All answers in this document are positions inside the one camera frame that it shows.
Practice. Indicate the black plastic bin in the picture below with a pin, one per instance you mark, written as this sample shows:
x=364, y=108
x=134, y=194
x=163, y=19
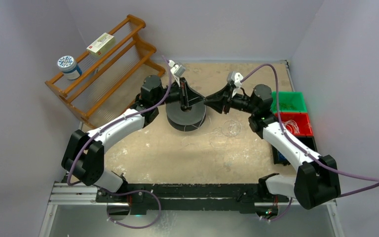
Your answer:
x=278, y=158

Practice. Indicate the green plastic bin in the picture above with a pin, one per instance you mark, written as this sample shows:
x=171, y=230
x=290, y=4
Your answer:
x=292, y=102

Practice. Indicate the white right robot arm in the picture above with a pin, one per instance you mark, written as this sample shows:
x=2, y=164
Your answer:
x=316, y=180

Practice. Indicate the blue white round jar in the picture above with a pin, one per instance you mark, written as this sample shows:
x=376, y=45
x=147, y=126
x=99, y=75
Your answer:
x=69, y=67

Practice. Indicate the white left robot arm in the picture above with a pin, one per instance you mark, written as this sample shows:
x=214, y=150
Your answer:
x=84, y=157

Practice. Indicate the black perforated cable spool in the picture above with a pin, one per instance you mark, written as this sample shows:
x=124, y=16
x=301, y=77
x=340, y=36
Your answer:
x=186, y=120

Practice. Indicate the orange wooden rack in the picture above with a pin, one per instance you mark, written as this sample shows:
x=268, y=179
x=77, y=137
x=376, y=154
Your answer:
x=109, y=83

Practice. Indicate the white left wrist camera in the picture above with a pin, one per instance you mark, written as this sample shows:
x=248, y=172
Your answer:
x=177, y=69

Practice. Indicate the green white cardboard box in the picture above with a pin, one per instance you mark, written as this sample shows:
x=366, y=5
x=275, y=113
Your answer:
x=101, y=45

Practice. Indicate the red plastic bin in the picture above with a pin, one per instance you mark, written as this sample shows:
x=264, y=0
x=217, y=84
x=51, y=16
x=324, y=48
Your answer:
x=297, y=123

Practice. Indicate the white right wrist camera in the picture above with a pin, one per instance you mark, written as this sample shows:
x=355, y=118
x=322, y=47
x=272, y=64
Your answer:
x=236, y=78

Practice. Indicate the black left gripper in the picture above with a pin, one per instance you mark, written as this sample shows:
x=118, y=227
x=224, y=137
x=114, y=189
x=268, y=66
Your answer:
x=187, y=96

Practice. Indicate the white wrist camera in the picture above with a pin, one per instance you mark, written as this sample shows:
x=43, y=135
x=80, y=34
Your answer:
x=177, y=69
x=236, y=78

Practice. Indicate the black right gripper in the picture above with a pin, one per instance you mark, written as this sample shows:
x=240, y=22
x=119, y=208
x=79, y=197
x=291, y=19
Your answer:
x=226, y=100

